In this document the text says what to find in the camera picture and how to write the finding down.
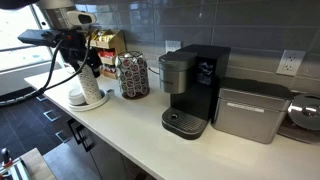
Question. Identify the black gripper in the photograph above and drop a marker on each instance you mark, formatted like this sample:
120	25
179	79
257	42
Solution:
78	43

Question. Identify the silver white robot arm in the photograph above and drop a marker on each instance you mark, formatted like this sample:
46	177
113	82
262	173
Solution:
56	11

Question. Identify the dark grey base cabinet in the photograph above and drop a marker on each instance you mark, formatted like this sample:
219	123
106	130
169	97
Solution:
100	156

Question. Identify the appliance with round silver lid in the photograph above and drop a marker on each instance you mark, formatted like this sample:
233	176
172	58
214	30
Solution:
305	111

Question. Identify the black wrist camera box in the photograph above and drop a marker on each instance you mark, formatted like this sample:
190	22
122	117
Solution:
36	36

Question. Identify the black silver coffee maker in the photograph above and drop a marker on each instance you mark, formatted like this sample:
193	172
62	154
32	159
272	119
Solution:
190	90

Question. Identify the white double wall outlet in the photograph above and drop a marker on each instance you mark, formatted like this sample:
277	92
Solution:
173	46
290	62

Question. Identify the light wooden table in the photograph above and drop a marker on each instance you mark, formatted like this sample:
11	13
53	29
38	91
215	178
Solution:
36	165

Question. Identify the white round tray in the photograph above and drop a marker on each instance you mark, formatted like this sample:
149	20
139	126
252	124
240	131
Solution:
96	104

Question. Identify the stack of white cup lids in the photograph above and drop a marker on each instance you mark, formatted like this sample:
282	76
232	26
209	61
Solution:
76	96

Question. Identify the wooden tea bag organizer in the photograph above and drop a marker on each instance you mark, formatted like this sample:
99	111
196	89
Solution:
111	41

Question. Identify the silver toaster box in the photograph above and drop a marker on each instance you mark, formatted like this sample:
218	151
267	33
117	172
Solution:
250	111

